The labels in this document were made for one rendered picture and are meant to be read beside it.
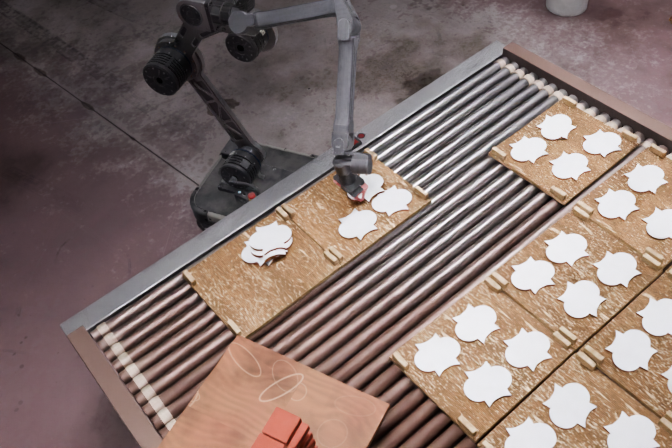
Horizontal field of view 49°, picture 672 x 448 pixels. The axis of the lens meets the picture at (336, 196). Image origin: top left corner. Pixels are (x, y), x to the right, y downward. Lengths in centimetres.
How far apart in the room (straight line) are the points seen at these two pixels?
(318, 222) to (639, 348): 109
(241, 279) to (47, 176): 228
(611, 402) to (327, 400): 78
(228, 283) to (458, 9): 312
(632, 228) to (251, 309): 126
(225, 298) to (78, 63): 313
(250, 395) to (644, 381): 110
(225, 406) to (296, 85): 282
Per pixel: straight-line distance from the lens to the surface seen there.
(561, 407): 219
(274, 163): 379
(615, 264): 248
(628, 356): 231
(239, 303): 242
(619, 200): 266
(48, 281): 402
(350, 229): 252
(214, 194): 372
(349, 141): 246
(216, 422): 212
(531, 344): 228
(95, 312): 259
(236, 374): 217
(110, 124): 471
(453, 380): 221
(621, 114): 297
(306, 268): 246
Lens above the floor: 289
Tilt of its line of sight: 48 degrees down
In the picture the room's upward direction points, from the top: 9 degrees counter-clockwise
